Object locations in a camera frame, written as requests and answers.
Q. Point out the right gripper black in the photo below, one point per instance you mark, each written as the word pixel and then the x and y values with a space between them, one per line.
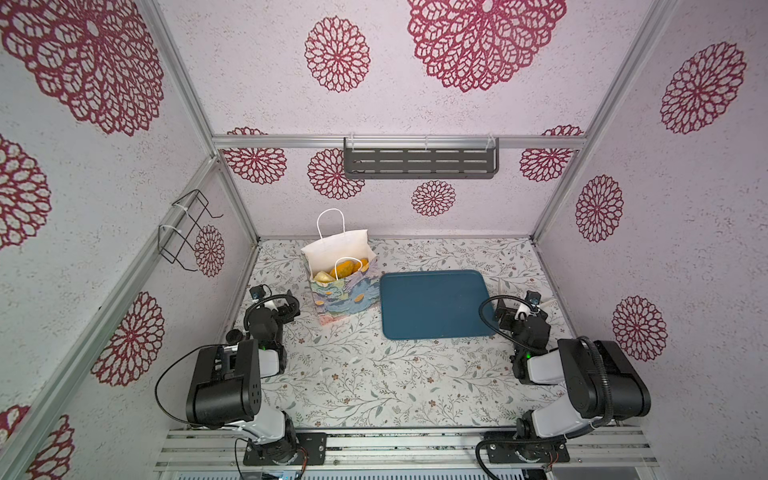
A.
pixel 510 316

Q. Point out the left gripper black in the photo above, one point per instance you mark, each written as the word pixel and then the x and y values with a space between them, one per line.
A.
pixel 286 314

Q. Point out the floral paper gift bag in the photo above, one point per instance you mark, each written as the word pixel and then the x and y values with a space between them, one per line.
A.
pixel 345 297

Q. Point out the striped bread roll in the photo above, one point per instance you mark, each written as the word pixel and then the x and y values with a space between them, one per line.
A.
pixel 323 277

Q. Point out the croissant bread top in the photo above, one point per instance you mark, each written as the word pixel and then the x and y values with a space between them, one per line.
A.
pixel 347 266

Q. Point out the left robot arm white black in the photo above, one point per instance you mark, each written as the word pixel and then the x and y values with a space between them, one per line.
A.
pixel 226 384

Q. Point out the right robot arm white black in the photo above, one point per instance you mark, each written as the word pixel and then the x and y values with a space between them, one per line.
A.
pixel 600 383

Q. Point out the teal serving tray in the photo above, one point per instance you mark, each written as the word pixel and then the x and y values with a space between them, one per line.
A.
pixel 433 305

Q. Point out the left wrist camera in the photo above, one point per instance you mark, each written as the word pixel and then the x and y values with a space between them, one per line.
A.
pixel 262 297

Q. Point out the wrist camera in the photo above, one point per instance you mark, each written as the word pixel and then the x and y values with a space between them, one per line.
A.
pixel 262 297
pixel 529 300

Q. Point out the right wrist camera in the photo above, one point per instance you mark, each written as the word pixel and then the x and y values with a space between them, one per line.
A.
pixel 529 300

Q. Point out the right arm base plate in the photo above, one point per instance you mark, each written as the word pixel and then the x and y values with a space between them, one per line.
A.
pixel 505 447

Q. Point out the black wire wall rack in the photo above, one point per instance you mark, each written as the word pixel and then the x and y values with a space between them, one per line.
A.
pixel 173 239

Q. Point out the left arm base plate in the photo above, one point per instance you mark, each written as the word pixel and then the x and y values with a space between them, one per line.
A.
pixel 306 449

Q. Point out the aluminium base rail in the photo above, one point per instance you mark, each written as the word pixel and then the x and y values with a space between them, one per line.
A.
pixel 380 450

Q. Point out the grey wall shelf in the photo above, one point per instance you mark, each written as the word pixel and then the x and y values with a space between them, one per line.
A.
pixel 463 162

